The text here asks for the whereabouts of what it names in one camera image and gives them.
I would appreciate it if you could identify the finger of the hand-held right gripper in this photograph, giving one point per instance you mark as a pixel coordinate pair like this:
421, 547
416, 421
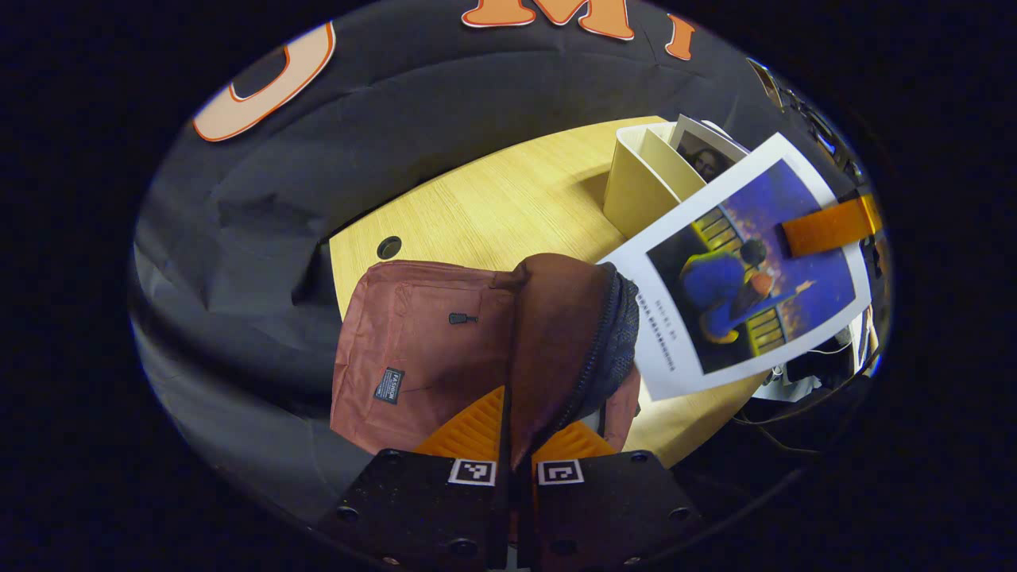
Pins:
830, 226

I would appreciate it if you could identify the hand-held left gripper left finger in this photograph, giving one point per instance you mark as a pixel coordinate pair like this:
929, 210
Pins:
413, 508

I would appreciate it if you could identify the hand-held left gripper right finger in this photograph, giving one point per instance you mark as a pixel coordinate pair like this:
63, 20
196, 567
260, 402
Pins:
604, 516

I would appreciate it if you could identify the book with portrait cover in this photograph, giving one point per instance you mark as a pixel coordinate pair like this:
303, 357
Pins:
703, 159

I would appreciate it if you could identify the book with blue painting cover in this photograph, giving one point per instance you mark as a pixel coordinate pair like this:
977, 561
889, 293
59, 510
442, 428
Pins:
715, 318

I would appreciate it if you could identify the maroon schoolbag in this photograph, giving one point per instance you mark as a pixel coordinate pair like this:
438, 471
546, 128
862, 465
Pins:
421, 342

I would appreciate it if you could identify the white bookshelf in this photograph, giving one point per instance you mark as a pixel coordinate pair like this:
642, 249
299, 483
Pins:
632, 191

